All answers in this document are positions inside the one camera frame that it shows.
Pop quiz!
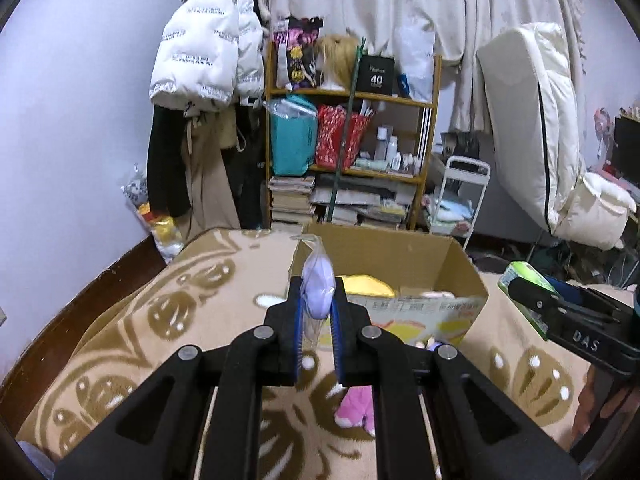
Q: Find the white folded mattress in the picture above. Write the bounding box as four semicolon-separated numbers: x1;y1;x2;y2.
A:
476;23;637;250

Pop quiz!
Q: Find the blonde wig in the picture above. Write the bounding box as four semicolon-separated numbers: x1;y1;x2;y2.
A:
317;35;359;90

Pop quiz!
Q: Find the white rolling cart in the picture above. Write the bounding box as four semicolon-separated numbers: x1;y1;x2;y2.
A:
422;155;491;249

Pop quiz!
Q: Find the person's right hand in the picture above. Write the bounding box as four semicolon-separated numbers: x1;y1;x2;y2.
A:
570;365;639;443

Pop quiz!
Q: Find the cardboard box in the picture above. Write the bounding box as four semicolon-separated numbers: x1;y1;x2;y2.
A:
290;223;488;344

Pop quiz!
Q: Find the green pole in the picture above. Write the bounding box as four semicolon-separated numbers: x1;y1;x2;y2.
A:
324;37;367;223

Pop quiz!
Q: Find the stack of books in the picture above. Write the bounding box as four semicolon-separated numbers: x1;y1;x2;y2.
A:
268;177;314;224

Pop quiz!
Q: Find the green tissue pack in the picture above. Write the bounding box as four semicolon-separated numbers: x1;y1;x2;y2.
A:
498;261;558;339

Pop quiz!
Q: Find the teal bag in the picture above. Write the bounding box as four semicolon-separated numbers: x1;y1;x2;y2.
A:
265;94;318;177

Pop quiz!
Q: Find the pink plush toy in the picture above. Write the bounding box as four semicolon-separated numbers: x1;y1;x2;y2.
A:
334;386;375;437

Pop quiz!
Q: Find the lavender item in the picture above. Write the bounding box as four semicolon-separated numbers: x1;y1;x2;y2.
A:
293;233;336;351

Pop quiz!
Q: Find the black box labelled 40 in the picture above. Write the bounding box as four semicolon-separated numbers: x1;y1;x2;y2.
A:
356;55;395;96

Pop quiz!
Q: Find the beige brown patterned blanket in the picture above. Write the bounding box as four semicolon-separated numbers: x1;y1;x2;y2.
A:
17;230;588;479

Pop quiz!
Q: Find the beige hanging coat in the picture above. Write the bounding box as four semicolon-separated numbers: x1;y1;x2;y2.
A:
176;107;240;243

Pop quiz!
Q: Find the red patterned gift bag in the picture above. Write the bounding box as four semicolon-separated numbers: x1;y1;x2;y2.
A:
316;104;374;172

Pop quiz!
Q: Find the white curtain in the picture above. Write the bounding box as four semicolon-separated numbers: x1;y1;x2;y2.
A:
257;0;585;131

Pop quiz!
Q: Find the yellow plush zipper pouch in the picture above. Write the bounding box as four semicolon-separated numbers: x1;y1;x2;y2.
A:
340;274;396;298

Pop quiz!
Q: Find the wooden bookshelf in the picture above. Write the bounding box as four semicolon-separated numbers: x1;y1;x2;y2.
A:
265;41;442;231

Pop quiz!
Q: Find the white puffer jacket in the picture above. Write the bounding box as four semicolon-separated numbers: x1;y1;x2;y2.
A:
149;0;265;117

